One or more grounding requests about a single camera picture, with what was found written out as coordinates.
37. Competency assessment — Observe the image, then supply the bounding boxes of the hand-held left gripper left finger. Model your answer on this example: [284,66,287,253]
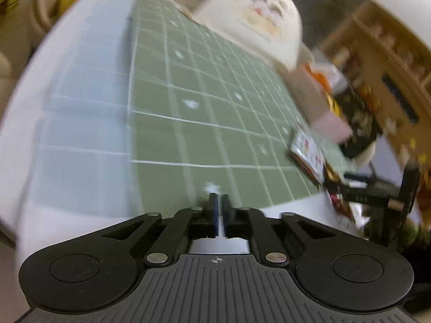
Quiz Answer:
[101,193,220,267]

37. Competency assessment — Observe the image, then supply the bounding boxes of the white cat print box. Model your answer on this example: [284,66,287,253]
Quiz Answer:
[194,0,303,71]

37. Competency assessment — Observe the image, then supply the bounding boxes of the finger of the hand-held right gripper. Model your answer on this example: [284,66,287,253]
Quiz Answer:
[327,182,388,207]
[343,172,375,183]

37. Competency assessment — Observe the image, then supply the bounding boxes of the yellow snack packet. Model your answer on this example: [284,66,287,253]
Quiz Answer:
[326,94,342,117]

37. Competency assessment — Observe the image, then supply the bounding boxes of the orange snack packet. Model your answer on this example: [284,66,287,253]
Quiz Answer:
[301,61,339,90]

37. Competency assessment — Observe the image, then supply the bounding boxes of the green and white grid tablecloth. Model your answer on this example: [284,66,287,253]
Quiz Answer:
[0,0,376,259]

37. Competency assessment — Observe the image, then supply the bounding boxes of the black snack packet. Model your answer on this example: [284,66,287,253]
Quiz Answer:
[335,86,385,159]

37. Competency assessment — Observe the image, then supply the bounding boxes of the pink storage box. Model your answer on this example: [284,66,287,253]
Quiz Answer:
[284,63,355,143]

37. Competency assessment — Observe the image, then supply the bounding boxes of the wooden shelf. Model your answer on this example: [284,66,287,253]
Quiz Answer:
[318,0,431,179]

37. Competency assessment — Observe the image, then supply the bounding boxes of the red and gold snack packet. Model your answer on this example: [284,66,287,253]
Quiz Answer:
[322,163,356,217]

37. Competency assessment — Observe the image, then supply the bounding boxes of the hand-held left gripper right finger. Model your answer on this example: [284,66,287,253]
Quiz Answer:
[220,193,334,267]

